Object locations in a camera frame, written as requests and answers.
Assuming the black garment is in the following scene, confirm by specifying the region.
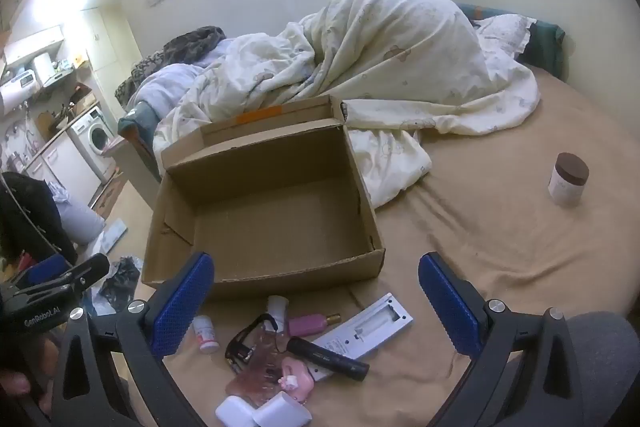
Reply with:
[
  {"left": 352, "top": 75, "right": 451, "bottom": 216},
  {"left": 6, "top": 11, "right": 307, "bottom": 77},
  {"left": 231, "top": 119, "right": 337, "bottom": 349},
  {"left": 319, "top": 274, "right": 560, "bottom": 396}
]
[{"left": 0, "top": 172, "right": 78, "bottom": 265}]

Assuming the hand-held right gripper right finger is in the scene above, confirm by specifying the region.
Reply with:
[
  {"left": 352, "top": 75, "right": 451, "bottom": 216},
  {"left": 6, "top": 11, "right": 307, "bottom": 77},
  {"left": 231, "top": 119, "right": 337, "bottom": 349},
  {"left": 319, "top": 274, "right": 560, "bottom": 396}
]
[{"left": 419, "top": 252, "right": 586, "bottom": 427}]

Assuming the white pill bottle red label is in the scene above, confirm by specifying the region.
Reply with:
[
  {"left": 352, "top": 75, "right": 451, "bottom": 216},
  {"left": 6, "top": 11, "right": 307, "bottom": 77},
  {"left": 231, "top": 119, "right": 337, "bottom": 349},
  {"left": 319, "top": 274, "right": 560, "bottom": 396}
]
[{"left": 193, "top": 315, "right": 221, "bottom": 354}]

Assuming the pale lavender blanket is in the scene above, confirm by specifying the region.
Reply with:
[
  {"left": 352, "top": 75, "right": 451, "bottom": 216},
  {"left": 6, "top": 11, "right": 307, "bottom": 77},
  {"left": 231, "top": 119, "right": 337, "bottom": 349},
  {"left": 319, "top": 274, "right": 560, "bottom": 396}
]
[{"left": 127, "top": 39, "right": 236, "bottom": 112}]

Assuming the white water heater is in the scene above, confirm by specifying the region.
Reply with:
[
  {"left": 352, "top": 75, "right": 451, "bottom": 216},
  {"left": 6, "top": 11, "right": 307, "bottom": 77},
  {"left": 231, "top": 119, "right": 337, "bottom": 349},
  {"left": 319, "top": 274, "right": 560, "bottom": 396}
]
[{"left": 0, "top": 67, "right": 43, "bottom": 115}]

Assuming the white earbuds case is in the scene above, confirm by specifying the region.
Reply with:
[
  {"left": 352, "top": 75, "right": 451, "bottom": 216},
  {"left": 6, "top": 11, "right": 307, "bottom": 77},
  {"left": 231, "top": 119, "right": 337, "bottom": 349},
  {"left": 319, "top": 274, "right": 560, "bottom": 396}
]
[{"left": 252, "top": 391, "right": 312, "bottom": 427}]

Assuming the brown cardboard box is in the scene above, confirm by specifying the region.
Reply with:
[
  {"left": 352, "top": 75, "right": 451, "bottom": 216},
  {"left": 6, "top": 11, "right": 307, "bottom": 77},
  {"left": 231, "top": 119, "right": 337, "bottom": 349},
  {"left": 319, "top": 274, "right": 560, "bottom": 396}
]
[{"left": 141, "top": 94, "right": 387, "bottom": 303}]

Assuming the white floral pillow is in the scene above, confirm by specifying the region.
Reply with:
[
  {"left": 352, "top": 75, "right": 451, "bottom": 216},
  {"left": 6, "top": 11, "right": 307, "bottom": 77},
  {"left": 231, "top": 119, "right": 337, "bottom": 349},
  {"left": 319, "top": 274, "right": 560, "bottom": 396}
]
[{"left": 472, "top": 13, "right": 536, "bottom": 58}]

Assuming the black wrist strap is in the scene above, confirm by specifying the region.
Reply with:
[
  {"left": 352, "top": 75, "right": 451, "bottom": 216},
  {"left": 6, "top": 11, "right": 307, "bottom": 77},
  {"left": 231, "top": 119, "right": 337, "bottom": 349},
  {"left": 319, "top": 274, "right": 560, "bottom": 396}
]
[{"left": 225, "top": 314, "right": 281, "bottom": 375}]

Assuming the pale grey stuffed bag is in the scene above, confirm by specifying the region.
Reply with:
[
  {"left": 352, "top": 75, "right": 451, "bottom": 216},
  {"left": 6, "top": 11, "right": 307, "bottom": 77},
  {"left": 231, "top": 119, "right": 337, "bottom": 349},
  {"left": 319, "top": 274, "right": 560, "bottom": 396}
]
[{"left": 52, "top": 194, "right": 106, "bottom": 243}]

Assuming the brown floor rug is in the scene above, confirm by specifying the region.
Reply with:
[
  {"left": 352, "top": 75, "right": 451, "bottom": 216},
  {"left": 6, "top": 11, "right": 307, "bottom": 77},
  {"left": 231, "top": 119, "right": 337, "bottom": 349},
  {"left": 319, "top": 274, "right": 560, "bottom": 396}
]
[{"left": 92, "top": 172, "right": 131, "bottom": 215}]

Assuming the person's left hand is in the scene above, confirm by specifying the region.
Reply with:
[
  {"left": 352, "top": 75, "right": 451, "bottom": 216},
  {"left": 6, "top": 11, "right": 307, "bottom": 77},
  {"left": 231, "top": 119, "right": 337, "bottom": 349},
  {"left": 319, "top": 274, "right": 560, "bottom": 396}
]
[{"left": 0, "top": 338, "right": 63, "bottom": 414}]

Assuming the dark patterned blanket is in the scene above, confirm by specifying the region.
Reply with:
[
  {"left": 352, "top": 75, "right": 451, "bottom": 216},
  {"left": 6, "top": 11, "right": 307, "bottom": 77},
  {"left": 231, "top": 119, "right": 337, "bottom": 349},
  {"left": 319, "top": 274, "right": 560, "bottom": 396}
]
[{"left": 115, "top": 26, "right": 228, "bottom": 105}]

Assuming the white washing machine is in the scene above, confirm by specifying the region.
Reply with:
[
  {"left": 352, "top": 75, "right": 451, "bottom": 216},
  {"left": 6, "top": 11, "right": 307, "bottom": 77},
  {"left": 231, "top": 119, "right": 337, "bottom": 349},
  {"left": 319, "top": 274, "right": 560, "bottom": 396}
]
[{"left": 67, "top": 106, "right": 121, "bottom": 182}]

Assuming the white paper booklet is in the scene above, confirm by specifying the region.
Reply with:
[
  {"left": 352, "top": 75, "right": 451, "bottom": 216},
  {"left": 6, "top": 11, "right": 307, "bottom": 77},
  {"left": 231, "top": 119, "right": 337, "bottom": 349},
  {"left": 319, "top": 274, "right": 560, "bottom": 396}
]
[{"left": 92, "top": 219, "right": 128, "bottom": 253}]

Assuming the pink case with bow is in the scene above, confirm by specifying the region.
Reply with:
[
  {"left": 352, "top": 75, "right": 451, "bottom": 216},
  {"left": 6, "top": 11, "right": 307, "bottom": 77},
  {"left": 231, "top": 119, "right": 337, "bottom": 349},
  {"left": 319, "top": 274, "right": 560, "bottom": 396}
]
[{"left": 280, "top": 356, "right": 316, "bottom": 405}]

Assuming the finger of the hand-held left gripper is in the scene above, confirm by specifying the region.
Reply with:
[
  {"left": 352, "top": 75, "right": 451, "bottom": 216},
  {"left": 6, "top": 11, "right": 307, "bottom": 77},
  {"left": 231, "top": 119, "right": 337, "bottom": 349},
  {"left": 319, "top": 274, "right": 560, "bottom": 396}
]
[{"left": 7, "top": 253, "right": 111, "bottom": 308}]

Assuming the teal mattress corner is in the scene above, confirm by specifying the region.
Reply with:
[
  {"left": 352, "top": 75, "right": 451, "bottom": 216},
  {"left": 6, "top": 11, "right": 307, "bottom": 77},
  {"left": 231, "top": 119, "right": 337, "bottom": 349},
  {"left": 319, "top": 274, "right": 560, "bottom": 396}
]
[{"left": 118, "top": 102, "right": 166, "bottom": 168}]

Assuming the black and white plastic bag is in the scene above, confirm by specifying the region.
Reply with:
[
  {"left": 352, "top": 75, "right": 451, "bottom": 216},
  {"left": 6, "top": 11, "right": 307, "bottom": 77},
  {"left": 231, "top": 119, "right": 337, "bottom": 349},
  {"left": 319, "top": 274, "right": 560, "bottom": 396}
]
[{"left": 95, "top": 255, "right": 143, "bottom": 303}]

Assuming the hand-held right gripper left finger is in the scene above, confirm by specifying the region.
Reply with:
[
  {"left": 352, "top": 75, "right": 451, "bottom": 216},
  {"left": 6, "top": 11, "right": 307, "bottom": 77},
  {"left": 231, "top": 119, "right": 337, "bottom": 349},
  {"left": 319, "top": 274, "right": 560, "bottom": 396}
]
[{"left": 50, "top": 252, "right": 216, "bottom": 427}]

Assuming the cream printed duvet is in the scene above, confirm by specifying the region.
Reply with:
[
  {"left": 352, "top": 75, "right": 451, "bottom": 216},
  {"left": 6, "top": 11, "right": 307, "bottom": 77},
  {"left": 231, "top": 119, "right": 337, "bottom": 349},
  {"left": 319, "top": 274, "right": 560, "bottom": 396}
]
[{"left": 152, "top": 0, "right": 542, "bottom": 210}]

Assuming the white jar brown lid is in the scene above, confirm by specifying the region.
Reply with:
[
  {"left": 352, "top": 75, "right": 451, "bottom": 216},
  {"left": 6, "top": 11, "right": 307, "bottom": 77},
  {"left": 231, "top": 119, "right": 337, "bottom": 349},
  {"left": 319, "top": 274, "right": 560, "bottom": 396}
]
[{"left": 548, "top": 152, "right": 590, "bottom": 208}]

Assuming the black flashlight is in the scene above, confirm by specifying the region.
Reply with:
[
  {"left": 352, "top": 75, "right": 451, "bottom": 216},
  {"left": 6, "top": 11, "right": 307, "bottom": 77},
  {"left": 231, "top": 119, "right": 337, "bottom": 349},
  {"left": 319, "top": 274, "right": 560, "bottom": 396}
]
[{"left": 286, "top": 336, "right": 371, "bottom": 382}]

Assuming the small white bottle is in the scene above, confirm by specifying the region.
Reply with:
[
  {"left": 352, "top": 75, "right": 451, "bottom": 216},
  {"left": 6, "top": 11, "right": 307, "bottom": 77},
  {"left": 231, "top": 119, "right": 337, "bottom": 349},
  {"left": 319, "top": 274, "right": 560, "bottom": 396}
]
[{"left": 266, "top": 295, "right": 291, "bottom": 333}]

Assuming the white charger adapter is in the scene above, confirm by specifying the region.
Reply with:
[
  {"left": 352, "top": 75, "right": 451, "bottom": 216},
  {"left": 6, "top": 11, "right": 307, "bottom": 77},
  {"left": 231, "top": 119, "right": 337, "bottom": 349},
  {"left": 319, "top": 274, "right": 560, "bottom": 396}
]
[{"left": 215, "top": 394, "right": 258, "bottom": 427}]

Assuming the white kitchen cabinet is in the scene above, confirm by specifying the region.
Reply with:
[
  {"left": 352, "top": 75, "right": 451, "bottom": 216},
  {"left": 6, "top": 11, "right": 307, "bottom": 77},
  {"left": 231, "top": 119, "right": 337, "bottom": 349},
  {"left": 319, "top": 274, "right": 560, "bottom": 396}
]
[{"left": 22, "top": 127, "right": 103, "bottom": 208}]

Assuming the dark green cushion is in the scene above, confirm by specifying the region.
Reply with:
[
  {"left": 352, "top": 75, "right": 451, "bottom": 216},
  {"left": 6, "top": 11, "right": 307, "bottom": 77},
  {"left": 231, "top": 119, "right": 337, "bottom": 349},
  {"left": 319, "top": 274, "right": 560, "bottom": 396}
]
[{"left": 457, "top": 3, "right": 567, "bottom": 80}]

